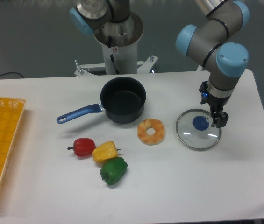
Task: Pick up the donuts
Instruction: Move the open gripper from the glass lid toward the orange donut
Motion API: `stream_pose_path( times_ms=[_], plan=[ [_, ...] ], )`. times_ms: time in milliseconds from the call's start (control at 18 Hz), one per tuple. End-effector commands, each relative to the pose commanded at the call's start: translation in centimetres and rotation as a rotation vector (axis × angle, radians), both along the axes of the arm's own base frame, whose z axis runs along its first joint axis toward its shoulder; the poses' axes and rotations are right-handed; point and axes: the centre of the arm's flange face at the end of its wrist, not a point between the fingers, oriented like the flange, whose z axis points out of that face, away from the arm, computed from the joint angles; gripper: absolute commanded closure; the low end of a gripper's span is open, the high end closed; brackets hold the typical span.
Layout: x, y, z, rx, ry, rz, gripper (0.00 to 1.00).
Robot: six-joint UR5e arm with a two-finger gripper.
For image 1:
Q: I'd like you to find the glass lid blue knob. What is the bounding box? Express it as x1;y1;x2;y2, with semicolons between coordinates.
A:
175;109;222;151

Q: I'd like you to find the red bell pepper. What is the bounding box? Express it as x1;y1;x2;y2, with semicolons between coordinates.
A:
67;138;96;157

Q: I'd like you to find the black saucepan blue handle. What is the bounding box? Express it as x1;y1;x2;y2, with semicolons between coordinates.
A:
57;77;146;124

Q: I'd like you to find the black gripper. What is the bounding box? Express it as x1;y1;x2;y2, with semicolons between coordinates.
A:
199;81;230;128

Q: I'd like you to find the green bell pepper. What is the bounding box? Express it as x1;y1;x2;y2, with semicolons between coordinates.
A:
100;157;128;186

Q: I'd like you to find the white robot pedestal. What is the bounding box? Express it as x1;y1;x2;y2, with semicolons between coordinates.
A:
74;11;158;77

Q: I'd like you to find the black cable on floor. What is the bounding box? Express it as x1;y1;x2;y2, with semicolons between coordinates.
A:
0;72;25;79

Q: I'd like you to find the yellow bell pepper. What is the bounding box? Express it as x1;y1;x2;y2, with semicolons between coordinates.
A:
92;141;119;163

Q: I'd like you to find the glazed orange donut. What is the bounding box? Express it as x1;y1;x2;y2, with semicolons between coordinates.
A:
137;118;165;145

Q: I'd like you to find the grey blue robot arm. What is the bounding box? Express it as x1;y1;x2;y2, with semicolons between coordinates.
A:
69;0;250;128

